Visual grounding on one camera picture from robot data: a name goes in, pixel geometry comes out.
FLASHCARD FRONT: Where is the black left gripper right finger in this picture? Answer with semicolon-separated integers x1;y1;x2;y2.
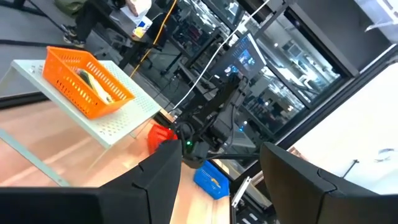
260;141;398;224

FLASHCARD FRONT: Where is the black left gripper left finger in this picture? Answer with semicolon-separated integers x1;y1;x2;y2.
0;139;183;224

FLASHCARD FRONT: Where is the blue plastic basket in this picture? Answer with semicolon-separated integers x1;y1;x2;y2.
193;159;231;201

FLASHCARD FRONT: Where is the red plastic basket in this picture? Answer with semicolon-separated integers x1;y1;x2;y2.
146;123;178;156

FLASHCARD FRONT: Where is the orange plastic basket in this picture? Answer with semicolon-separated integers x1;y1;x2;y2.
42;46;136;120

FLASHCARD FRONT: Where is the black desk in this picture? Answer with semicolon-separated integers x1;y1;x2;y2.
90;0;162;71

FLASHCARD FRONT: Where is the pale green perforated shelf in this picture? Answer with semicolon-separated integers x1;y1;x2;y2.
0;58;163;187

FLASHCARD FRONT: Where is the white panel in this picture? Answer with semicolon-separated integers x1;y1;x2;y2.
292;62;398;196

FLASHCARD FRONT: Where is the black monitor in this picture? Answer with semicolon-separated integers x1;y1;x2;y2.
213;33;267;82

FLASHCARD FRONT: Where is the person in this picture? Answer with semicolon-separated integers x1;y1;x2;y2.
60;0;142;48

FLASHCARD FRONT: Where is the green bag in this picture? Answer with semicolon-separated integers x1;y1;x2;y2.
54;0;88;16

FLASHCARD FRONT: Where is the white cable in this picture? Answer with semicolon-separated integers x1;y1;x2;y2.
169;0;272;113

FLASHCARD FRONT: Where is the yellow cable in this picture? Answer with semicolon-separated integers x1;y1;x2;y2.
129;0;178;78

